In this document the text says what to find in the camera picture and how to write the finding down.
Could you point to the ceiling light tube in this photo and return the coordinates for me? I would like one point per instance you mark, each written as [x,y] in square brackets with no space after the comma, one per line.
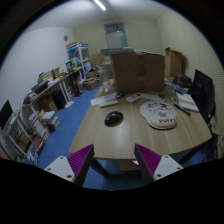
[100,5]

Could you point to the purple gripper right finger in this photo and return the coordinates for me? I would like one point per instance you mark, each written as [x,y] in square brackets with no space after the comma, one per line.
[153,166]

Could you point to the tall cardboard box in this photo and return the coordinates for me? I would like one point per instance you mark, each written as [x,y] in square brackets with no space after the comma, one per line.
[174,61]

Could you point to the large cardboard box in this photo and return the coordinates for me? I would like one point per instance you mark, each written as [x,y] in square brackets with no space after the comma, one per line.
[134,72]

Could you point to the white paper sheet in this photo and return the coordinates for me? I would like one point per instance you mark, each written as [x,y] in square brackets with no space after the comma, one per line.
[99,100]

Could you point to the stack of books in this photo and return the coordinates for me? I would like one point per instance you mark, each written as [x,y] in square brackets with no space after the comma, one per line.
[50,120]

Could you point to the small black mouse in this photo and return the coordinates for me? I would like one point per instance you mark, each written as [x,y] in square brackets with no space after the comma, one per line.
[119,95]

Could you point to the pink printed mouse pad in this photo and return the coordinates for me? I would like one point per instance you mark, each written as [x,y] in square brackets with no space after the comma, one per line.
[159,115]

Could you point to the black computer mouse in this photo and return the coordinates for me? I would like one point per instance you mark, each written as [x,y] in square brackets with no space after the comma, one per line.
[113,118]

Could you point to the wooden side desk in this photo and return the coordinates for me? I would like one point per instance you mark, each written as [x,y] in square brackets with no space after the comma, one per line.
[61,83]

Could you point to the white flat device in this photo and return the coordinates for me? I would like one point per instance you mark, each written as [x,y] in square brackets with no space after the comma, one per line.
[108,103]

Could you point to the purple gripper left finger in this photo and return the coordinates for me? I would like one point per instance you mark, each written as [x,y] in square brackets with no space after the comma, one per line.
[74,167]

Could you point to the blue white display cabinet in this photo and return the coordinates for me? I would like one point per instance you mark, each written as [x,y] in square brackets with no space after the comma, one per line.
[78,53]

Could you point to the white bookshelf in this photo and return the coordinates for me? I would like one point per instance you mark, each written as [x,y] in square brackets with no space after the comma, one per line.
[26,144]

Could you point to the white remote control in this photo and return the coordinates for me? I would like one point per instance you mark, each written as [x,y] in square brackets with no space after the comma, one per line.
[133,98]

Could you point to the black monitor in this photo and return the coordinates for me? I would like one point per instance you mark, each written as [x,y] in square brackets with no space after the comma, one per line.
[5,114]

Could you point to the brown cardboard box floor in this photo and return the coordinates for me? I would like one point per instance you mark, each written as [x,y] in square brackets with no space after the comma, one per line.
[90,84]

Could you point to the black pen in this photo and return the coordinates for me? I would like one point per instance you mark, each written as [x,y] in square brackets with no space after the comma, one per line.
[182,109]

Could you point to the open notebook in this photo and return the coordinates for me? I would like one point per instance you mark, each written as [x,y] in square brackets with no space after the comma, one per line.
[187,102]

